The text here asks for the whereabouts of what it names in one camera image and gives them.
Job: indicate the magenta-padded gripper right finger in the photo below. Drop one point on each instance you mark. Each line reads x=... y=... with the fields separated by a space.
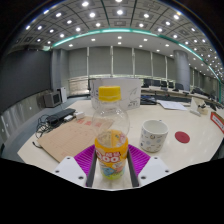
x=151 y=170

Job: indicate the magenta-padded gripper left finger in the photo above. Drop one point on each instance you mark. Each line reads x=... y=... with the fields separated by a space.
x=70 y=170

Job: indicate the yellow-capped clear drink bottle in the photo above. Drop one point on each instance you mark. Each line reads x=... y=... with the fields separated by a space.
x=111 y=156

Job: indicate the brown paper envelope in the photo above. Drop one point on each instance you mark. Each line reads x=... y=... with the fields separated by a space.
x=68 y=138

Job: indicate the flat round red coaster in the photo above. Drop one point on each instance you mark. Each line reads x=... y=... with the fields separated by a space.
x=182 y=137

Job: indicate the black flat device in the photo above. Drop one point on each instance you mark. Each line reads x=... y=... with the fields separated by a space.
x=60 y=116

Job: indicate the white paper sheet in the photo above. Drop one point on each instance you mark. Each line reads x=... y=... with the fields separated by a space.
x=171 y=105

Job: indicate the black laptop bag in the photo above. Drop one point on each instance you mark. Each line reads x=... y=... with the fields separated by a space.
x=147 y=100

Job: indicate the grey box monitor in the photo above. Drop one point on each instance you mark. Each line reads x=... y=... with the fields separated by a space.
x=52 y=99

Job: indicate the small open white box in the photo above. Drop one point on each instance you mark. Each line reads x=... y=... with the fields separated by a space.
x=199 y=107

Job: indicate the red and white cardboard box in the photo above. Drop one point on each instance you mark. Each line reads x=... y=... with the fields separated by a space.
x=218 y=121

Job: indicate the long curved conference desk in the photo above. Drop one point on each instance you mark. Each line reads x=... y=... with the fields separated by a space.
x=186 y=94

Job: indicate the black office chairs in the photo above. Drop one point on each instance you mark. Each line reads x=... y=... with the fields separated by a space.
x=178 y=86

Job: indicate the round ceiling lights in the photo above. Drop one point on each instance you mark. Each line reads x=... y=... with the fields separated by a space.
x=92 y=15

